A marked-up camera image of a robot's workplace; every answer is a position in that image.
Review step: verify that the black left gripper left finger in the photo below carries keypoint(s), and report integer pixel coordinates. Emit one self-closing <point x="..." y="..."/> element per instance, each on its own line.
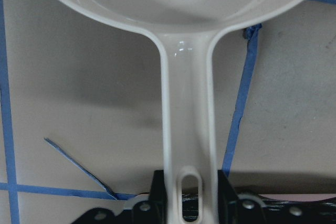
<point x="152" y="210"/>

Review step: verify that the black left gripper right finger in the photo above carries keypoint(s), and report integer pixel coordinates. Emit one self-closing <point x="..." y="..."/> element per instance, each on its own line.
<point x="237" y="208"/>

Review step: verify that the beige plastic dustpan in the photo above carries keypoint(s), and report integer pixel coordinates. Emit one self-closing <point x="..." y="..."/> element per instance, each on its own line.
<point x="185" y="33"/>

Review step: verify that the bin with black trash bag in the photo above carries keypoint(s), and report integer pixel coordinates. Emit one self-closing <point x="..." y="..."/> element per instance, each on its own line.
<point x="275" y="210"/>

